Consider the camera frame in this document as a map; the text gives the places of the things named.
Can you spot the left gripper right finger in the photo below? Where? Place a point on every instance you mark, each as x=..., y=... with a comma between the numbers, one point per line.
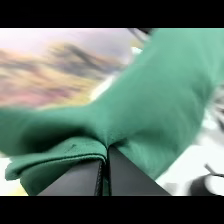
x=128, y=176

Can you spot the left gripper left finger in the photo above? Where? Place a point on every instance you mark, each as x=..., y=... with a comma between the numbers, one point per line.
x=78, y=181

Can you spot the green T-shirt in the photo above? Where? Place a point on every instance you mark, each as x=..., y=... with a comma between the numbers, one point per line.
x=156, y=96

